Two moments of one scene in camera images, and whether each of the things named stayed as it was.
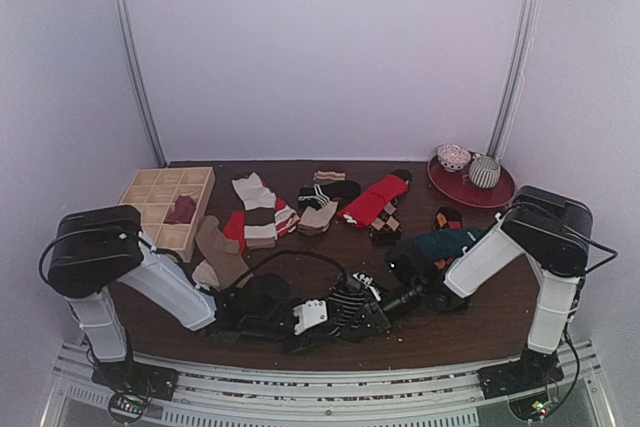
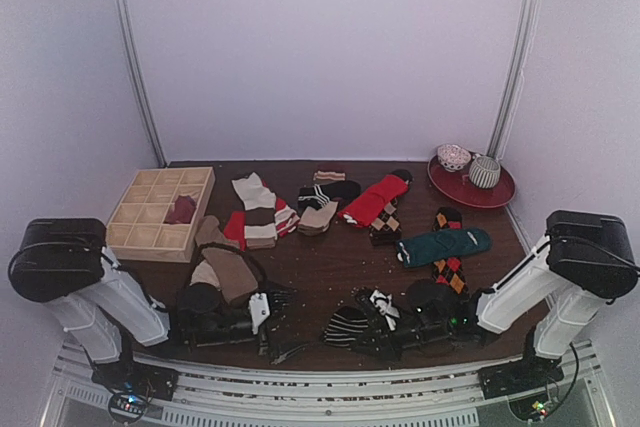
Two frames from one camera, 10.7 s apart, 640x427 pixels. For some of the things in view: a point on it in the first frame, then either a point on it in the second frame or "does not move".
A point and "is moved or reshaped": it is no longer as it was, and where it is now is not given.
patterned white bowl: x=453 y=157 does not move
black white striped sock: x=316 y=196 does not move
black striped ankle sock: x=345 y=303 is moved or reshaped
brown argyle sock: x=387 y=228 does not move
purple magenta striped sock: x=182 y=211 does not move
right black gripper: x=388 y=305 → x=375 y=327
